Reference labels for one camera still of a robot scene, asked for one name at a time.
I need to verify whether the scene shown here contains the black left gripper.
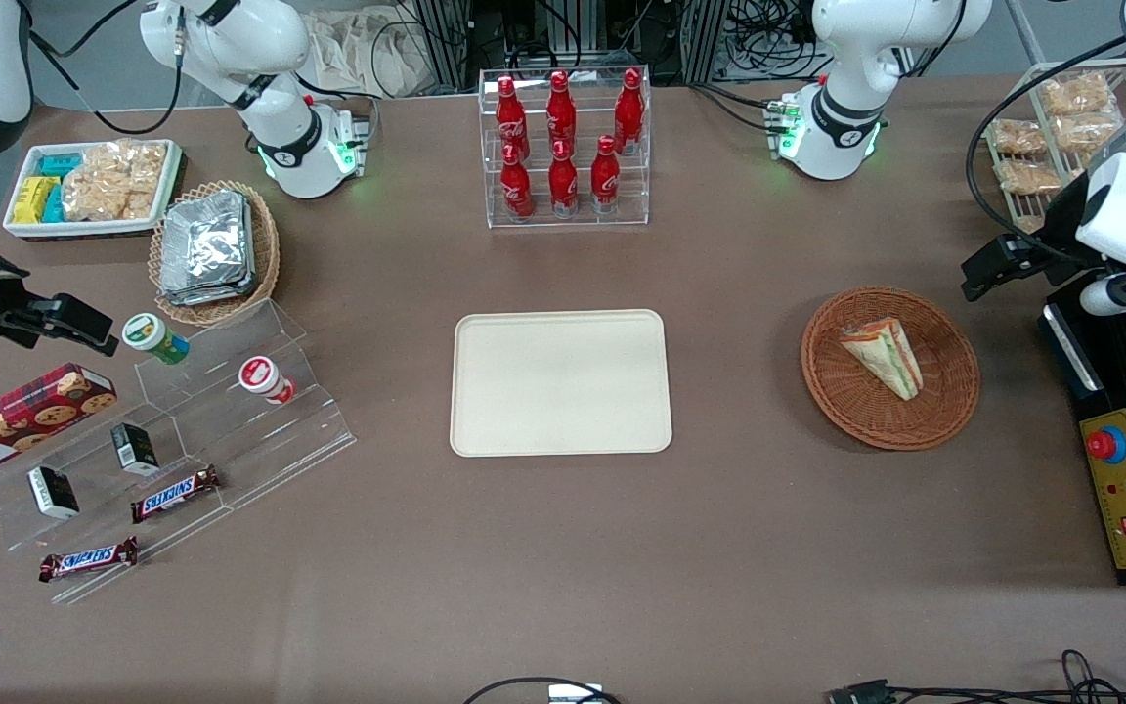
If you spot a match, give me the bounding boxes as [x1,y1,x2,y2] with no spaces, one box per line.
[961,176,1107,302]

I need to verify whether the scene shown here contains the triangle sandwich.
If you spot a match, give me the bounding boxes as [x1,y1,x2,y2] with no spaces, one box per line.
[838,317,923,403]

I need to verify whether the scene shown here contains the white rectangular snack tray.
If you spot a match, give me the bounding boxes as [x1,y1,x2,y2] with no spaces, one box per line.
[2,139,184,242]

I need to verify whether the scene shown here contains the round brown wicker basket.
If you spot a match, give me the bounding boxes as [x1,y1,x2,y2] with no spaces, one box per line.
[801,286,981,452]

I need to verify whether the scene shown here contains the oval tan wicker basket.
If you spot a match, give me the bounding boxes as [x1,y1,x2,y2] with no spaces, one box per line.
[148,179,282,328]

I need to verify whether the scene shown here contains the beige plastic tray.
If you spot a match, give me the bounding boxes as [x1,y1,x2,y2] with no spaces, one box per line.
[450,309,674,459]

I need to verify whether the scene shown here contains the yellow snack packet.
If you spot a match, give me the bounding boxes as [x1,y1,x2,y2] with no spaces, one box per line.
[11,175,61,225]

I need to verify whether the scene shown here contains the red tartan cookie box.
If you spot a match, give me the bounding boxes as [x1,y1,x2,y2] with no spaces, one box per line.
[0,362,119,484]

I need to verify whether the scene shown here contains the clear bag of rice crackers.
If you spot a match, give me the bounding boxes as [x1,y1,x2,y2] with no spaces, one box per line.
[61,139,169,223]

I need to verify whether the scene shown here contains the green lidded snack cup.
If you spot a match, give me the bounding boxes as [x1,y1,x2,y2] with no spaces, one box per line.
[121,312,191,367]

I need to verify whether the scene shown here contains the red emergency stop button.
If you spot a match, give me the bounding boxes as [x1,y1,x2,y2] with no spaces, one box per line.
[1086,426,1126,466]

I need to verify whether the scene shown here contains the small black box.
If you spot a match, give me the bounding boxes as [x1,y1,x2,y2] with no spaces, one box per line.
[110,421,161,478]
[26,465,81,521]

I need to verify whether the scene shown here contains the silver foil packet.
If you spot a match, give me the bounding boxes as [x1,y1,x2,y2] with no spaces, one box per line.
[158,196,258,308]
[160,189,253,292]

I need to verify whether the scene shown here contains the grey metal pole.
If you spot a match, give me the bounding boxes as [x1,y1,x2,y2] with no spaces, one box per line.
[1005,0,1050,66]

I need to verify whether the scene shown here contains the black yellow control box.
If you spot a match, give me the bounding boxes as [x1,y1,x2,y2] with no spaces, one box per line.
[1039,268,1126,589]

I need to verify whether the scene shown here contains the brown Snickers bar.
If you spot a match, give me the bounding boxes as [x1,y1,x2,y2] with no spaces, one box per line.
[38,535,140,585]
[129,464,223,525]

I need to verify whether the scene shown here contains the clear acrylic stepped display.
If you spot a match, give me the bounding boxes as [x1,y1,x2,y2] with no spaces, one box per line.
[0,297,358,606]

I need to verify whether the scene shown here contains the red lidded snack cup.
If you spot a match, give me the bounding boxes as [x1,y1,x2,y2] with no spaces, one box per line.
[238,355,297,406]

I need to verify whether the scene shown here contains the red cola bottle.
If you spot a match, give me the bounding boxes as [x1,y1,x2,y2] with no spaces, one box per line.
[544,70,580,157]
[495,75,532,163]
[613,67,647,156]
[499,144,536,222]
[547,139,581,219]
[588,135,622,215]

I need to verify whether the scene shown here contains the clear acrylic bottle rack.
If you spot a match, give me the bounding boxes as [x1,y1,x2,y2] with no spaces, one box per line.
[477,66,653,231]

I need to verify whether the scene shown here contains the beige cloth bag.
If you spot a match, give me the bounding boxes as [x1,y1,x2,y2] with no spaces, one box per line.
[303,6,439,100]

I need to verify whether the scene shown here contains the white wire rack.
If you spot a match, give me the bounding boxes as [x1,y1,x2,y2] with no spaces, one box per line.
[977,57,1126,241]

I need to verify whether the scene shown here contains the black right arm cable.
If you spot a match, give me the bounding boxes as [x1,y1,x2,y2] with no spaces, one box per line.
[27,0,185,137]

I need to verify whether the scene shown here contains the background cable tangle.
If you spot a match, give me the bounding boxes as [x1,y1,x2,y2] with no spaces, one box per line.
[717,0,823,83]

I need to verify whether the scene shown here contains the black tangled floor cables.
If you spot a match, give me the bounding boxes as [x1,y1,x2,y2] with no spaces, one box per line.
[890,648,1126,704]

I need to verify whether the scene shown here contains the black cable connector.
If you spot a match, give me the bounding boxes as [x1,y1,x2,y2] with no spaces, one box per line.
[826,679,898,704]

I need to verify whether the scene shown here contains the black cable loop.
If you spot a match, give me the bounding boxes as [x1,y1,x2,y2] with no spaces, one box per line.
[462,676,623,704]

